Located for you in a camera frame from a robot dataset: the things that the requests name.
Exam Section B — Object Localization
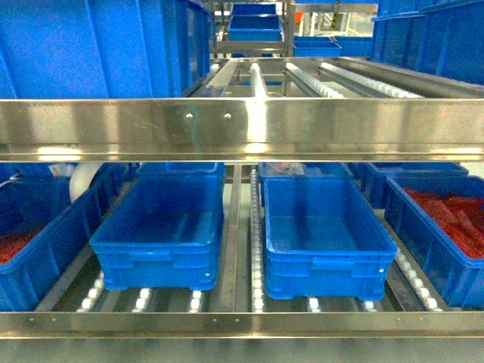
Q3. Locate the blue bin rear right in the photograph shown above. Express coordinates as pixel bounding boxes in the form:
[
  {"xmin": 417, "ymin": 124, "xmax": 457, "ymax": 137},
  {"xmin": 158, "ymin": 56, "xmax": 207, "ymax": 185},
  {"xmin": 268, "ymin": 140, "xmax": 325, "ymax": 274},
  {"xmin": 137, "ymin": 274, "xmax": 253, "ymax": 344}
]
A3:
[{"xmin": 349, "ymin": 162, "xmax": 470, "ymax": 209}]

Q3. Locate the empty blue bin left centre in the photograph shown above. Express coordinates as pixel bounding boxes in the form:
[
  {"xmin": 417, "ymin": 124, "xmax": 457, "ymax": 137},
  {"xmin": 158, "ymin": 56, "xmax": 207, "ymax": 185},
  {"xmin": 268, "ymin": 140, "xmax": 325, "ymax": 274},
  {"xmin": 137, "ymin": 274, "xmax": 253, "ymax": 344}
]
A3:
[{"xmin": 90, "ymin": 175, "xmax": 225, "ymax": 290}]

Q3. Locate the large blue bin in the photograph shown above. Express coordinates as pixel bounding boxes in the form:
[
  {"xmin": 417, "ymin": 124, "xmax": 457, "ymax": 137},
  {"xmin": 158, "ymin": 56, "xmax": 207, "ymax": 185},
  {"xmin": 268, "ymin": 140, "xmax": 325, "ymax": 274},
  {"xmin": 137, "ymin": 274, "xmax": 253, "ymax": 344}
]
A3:
[
  {"xmin": 1, "ymin": 1, "xmax": 211, "ymax": 99},
  {"xmin": 370, "ymin": 1, "xmax": 483, "ymax": 85}
]

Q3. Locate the blue bin behind centre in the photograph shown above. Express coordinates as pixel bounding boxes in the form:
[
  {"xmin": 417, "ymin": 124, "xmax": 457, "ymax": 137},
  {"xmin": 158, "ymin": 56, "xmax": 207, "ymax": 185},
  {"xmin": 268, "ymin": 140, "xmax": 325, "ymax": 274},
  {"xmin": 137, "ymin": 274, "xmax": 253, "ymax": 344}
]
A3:
[{"xmin": 138, "ymin": 162, "xmax": 225, "ymax": 182}]

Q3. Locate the blue bin far left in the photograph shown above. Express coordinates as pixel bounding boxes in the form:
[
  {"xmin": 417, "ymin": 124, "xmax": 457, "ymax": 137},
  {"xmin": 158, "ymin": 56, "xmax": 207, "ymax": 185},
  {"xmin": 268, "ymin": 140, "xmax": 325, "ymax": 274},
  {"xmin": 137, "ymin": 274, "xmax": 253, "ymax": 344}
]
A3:
[{"xmin": 1, "ymin": 163, "xmax": 130, "ymax": 312}]

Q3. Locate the large blue bin upper right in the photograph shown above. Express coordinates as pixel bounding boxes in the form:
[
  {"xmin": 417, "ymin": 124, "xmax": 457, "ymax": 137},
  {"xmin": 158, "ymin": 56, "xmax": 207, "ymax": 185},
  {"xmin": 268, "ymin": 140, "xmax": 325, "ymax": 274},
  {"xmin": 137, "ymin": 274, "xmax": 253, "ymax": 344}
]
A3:
[{"xmin": 370, "ymin": 1, "xmax": 483, "ymax": 85}]

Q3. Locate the blue bin with red parts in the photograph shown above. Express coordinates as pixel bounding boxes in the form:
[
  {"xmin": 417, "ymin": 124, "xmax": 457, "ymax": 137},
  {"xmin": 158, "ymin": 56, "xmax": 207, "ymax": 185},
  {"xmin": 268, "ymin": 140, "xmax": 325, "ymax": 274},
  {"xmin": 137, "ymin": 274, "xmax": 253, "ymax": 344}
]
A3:
[{"xmin": 384, "ymin": 176, "xmax": 483, "ymax": 309}]

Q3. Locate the empty blue bin right centre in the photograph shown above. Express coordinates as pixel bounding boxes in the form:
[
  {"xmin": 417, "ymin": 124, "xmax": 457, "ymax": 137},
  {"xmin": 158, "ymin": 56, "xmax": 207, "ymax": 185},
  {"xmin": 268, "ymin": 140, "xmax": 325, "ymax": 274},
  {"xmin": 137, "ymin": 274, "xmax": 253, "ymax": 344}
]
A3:
[{"xmin": 262, "ymin": 178, "xmax": 398, "ymax": 301}]

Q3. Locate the curled white paper sheet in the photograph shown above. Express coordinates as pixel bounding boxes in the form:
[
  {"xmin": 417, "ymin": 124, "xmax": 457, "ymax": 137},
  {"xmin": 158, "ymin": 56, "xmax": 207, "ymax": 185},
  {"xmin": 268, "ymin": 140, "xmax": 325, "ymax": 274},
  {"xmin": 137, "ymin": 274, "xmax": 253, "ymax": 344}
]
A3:
[{"xmin": 69, "ymin": 162, "xmax": 103, "ymax": 202}]

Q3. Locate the large blue bin upper left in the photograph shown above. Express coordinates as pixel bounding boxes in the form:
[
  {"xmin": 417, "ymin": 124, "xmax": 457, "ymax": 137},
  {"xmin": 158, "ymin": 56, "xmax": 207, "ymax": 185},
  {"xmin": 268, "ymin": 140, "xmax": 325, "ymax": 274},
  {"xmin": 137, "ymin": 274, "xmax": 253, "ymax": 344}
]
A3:
[{"xmin": 1, "ymin": 1, "xmax": 211, "ymax": 99}]

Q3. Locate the stainless steel shelf rack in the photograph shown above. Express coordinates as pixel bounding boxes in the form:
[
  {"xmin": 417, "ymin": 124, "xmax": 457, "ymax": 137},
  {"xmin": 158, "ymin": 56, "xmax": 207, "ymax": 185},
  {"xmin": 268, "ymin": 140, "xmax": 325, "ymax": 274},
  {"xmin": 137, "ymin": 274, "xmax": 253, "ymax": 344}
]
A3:
[{"xmin": 1, "ymin": 57, "xmax": 483, "ymax": 339}]

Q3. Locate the empty blue bin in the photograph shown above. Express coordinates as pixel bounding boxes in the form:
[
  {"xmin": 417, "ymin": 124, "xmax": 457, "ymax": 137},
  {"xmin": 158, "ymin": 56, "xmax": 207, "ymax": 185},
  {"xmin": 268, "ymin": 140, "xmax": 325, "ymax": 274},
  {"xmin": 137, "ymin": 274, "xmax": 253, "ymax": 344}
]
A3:
[
  {"xmin": 90, "ymin": 175, "xmax": 225, "ymax": 290},
  {"xmin": 262, "ymin": 178, "xmax": 398, "ymax": 301}
]

